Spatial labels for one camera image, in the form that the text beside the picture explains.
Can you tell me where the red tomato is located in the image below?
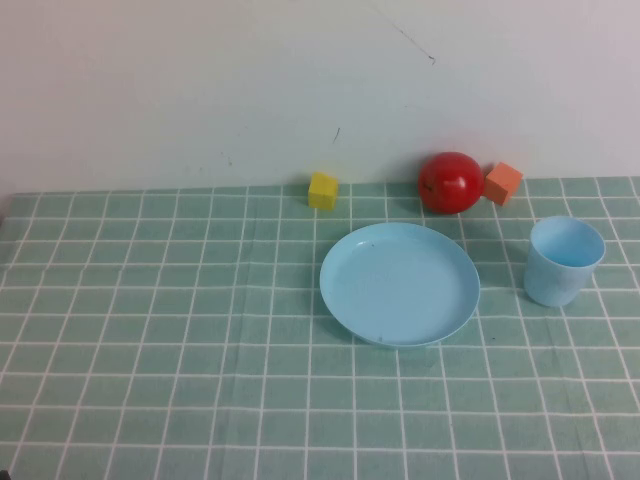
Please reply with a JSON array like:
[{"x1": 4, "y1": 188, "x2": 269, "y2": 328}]
[{"x1": 417, "y1": 151, "x2": 486, "y2": 216}]

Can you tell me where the light blue plastic cup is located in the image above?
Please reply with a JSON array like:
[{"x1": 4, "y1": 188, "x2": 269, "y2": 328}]
[{"x1": 523, "y1": 215, "x2": 607, "y2": 308}]

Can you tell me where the light blue plastic plate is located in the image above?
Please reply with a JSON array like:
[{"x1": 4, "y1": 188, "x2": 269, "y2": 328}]
[{"x1": 319, "y1": 222, "x2": 482, "y2": 350}]

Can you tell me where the yellow foam cube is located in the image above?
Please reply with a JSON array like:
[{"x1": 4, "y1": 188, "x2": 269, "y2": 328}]
[{"x1": 307, "y1": 171, "x2": 340, "y2": 211}]

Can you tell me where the orange foam cube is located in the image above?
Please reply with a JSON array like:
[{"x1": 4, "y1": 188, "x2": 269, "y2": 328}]
[{"x1": 483, "y1": 161, "x2": 525, "y2": 207}]

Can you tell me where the green checked tablecloth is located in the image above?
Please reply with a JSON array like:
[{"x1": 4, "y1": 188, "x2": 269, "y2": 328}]
[{"x1": 0, "y1": 175, "x2": 640, "y2": 480}]

